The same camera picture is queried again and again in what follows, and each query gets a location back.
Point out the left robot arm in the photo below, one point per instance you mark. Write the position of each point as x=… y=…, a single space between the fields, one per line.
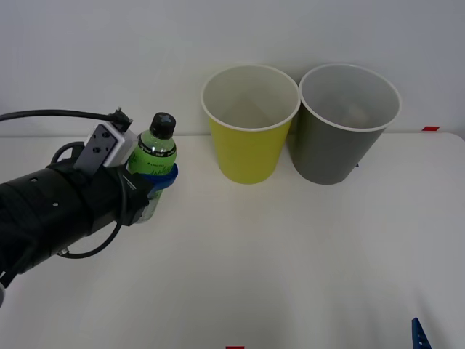
x=43 y=207

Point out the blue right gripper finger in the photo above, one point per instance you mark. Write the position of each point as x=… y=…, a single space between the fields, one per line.
x=419 y=338

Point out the grey plastic waste bin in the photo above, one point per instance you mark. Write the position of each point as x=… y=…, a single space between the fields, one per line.
x=327 y=152

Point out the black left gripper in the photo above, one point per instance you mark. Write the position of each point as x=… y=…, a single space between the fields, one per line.
x=136 y=192

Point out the yellow-green plastic waste bin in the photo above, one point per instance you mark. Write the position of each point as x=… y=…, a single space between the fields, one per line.
x=247 y=152

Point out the green bottle with black cap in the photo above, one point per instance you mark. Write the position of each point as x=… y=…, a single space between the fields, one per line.
x=156 y=152

